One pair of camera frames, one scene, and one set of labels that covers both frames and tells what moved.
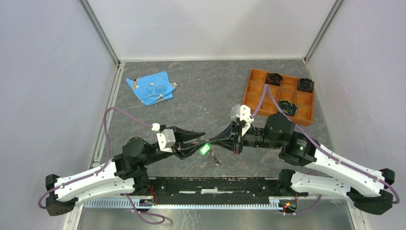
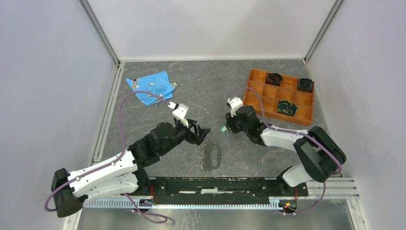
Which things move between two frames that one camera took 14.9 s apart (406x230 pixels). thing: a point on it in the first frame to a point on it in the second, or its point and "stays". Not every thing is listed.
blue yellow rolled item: x=288 y=108 stays
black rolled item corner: x=305 y=85 stays
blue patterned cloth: x=153 y=88 stays
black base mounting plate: x=213 y=190 stays
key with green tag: x=206 y=148 to x=223 y=129
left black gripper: x=184 y=150 to x=192 y=137
